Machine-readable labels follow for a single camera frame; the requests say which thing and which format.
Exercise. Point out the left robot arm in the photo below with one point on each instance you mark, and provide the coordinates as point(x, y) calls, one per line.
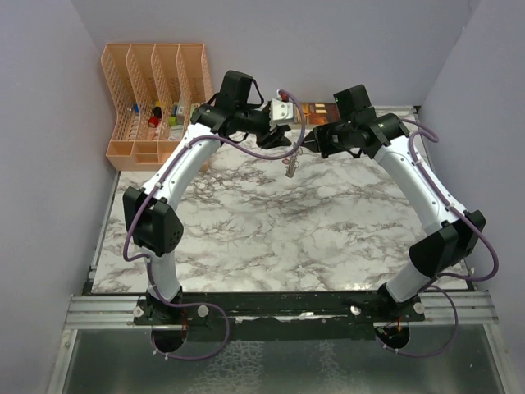
point(153, 230)

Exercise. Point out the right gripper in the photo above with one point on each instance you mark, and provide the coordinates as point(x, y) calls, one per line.
point(317, 139)

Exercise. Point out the orange plastic file organizer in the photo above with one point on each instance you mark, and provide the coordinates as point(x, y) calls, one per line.
point(146, 80)

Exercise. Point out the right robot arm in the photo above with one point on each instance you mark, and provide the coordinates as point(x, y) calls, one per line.
point(451, 230)

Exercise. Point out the metal keyring holder blue handle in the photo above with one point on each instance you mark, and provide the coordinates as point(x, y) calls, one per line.
point(291, 162)

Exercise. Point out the brown book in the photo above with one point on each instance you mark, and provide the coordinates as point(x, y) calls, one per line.
point(318, 114)

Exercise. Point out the green white box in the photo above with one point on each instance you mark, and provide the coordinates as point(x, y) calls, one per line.
point(194, 113)

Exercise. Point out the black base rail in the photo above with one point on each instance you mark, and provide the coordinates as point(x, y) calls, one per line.
point(250, 316)

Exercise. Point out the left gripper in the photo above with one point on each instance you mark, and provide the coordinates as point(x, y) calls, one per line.
point(276, 136)

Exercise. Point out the red round bottle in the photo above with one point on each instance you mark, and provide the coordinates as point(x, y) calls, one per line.
point(153, 121)

